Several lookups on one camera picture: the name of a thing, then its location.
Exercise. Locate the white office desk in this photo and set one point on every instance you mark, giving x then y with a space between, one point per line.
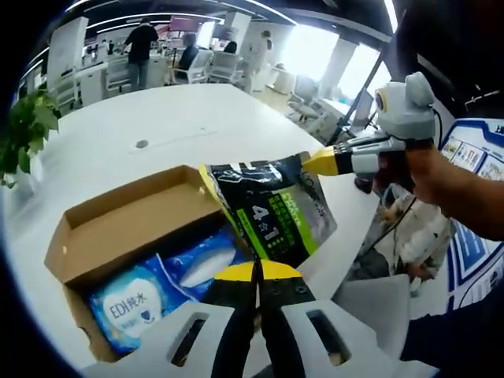
92 84

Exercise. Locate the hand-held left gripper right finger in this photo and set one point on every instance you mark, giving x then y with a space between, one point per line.
283 323

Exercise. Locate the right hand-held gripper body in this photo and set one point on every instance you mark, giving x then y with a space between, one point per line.
409 118

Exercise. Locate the black green soft item pouch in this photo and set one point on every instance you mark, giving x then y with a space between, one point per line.
275 208

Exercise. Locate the blue wall poster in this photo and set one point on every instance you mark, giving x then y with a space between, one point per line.
472 151

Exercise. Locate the black rounded object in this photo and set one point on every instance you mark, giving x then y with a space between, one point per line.
362 184

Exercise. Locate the grey round table grommet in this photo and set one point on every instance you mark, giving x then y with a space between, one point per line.
142 144

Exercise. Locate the grey mesh office chair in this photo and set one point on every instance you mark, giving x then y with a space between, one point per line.
374 303

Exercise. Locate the purple wall screen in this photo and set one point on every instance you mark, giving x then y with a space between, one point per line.
185 23

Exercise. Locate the brown cardboard shoe box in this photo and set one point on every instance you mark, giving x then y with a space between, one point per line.
118 220

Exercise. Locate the green potted plant white pot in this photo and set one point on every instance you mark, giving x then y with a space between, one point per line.
27 118

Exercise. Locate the person's right hand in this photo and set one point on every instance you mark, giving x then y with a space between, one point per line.
427 175

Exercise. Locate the white office chair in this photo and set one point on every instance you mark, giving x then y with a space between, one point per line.
202 65
309 98
225 65
118 73

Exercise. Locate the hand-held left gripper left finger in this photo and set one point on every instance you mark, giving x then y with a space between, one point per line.
232 323

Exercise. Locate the blue wet wipes soft pack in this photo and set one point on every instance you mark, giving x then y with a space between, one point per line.
130 307
204 267

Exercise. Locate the person's dark blue shirt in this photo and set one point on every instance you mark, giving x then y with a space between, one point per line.
464 334

